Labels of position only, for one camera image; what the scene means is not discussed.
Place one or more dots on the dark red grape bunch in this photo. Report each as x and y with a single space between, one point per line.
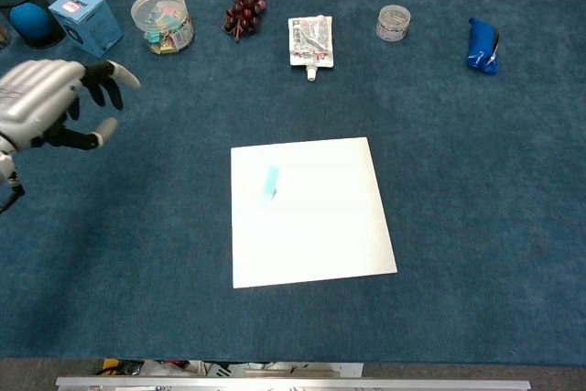
245 8

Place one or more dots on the black mesh pen holder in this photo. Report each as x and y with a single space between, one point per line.
38 38

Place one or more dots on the white panel with clutter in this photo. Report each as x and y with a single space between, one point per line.
229 368

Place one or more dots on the white square paper sheet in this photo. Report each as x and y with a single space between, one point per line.
316 217

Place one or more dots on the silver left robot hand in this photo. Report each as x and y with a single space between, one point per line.
36 98

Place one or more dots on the small clear round container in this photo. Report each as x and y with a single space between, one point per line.
393 23

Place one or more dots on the silver aluminium rail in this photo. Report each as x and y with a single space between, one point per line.
293 384

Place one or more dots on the brown object at edge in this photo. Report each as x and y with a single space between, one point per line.
3 36

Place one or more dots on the blue textured ball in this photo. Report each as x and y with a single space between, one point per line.
29 20

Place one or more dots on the light blue cardboard box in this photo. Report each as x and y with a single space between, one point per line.
87 20

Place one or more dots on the white spouted pouch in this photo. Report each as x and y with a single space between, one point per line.
310 40

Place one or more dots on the clear jar of binder clips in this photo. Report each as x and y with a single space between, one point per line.
164 20

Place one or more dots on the small light blue strip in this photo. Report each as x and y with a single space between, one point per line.
270 181

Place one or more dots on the blue wrapped packet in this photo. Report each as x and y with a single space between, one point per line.
480 48

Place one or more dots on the dark teal felt table mat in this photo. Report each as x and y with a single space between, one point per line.
293 102

